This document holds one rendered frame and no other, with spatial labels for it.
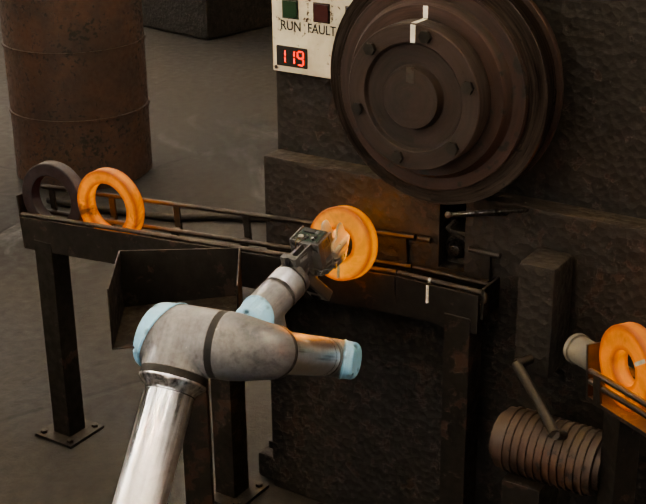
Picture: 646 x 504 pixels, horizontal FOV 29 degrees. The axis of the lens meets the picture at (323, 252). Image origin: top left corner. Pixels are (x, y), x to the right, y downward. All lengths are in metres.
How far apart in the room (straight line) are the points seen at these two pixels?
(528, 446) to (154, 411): 0.74
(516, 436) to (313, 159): 0.79
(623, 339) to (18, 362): 2.16
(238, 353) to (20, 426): 1.59
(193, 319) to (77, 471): 1.31
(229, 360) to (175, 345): 0.10
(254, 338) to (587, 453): 0.69
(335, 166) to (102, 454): 1.10
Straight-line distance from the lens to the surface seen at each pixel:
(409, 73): 2.34
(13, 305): 4.29
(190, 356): 2.07
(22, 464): 3.39
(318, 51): 2.72
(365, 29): 2.45
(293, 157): 2.80
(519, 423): 2.44
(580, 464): 2.39
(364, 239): 2.59
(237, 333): 2.05
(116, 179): 3.03
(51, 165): 3.18
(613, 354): 2.30
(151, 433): 2.07
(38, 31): 5.15
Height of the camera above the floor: 1.75
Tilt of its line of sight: 22 degrees down
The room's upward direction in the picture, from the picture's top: 1 degrees counter-clockwise
